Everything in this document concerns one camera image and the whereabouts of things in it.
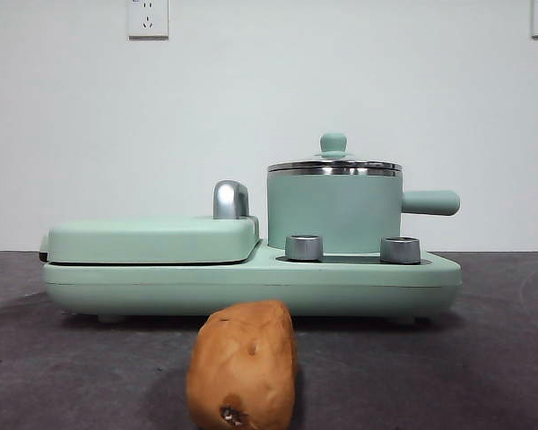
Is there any glass pot lid green knob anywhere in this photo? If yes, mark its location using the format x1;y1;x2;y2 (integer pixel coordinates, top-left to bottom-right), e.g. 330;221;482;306
267;132;404;174

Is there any brown potato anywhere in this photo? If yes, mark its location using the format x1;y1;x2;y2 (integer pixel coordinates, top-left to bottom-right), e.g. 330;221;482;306
186;298;297;430

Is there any silver control knob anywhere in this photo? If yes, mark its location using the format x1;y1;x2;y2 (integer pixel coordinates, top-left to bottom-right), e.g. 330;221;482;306
379;236;421;264
284;234;324;262

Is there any green breakfast machine base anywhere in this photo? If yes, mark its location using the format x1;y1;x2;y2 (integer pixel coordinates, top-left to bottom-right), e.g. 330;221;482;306
43;236;463;324

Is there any green hinged griddle cover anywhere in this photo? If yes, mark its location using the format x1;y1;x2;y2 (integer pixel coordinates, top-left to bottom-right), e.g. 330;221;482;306
39;213;261;265

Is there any chrome griddle cover handle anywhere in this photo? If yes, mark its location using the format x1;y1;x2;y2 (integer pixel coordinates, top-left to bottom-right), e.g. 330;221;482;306
213;179;252;221

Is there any green pot with side handle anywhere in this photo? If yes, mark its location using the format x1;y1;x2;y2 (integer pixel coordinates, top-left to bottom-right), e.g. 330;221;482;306
266;168;461;252

